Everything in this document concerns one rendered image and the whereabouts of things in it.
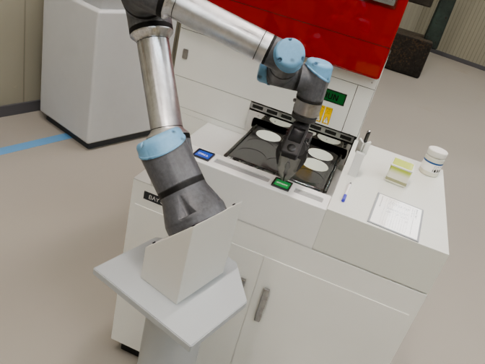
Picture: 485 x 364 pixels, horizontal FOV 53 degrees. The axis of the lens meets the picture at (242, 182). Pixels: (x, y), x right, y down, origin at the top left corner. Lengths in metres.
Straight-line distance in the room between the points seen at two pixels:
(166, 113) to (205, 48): 0.82
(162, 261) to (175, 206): 0.13
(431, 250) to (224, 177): 0.62
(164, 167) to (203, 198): 0.11
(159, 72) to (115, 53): 2.01
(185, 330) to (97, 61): 2.35
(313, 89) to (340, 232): 0.42
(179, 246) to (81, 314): 1.24
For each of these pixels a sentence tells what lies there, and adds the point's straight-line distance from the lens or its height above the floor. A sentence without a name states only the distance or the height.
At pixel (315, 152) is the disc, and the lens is 1.92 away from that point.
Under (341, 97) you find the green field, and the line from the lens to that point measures 1.95.
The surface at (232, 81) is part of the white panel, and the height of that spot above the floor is 1.03.
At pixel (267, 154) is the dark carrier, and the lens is 1.78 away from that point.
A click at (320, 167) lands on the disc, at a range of 1.80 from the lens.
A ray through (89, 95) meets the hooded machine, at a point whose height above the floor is 0.40.
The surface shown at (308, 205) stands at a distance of 1.42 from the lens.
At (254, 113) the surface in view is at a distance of 2.04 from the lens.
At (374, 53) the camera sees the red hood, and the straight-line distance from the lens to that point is 1.85.
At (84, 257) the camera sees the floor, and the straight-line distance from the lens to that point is 2.56.
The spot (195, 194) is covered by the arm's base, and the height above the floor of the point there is 1.07.
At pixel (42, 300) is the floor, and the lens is 2.35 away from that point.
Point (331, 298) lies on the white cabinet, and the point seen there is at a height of 0.68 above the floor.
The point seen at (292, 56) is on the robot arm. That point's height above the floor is 1.37.
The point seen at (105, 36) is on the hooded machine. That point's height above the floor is 0.79.
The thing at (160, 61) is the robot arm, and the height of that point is 1.25.
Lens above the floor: 1.63
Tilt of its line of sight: 28 degrees down
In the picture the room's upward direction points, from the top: 15 degrees clockwise
